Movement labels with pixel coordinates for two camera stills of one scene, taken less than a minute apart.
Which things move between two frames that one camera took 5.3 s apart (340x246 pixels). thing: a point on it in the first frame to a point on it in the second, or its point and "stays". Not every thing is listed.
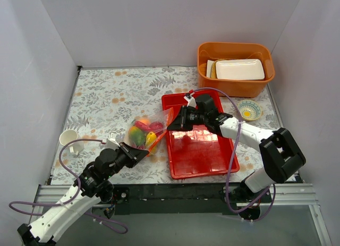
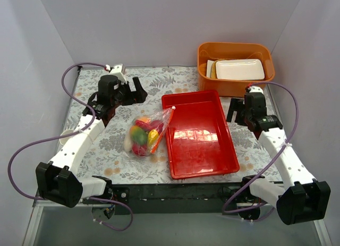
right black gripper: [183, 118] to [239, 113]
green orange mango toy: [136, 135] stays
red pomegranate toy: [156, 125] stays
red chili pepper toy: [142, 126] stays
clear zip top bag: [145, 130] stays
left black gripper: [128, 153] to [130, 92]
